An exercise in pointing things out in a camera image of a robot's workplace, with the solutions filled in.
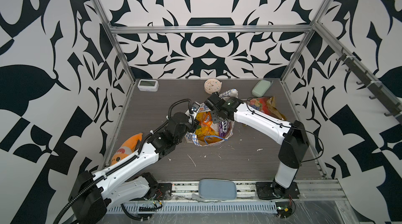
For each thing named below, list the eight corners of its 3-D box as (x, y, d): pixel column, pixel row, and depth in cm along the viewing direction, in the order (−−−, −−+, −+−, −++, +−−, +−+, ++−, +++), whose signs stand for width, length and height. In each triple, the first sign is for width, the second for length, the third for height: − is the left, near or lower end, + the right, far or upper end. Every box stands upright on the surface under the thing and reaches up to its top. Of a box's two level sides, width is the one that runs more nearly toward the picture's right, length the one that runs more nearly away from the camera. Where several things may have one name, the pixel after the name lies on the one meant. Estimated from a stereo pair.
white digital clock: (138, 91, 114) (136, 86, 110) (141, 84, 119) (139, 79, 115) (158, 91, 114) (156, 86, 110) (159, 84, 119) (158, 79, 115)
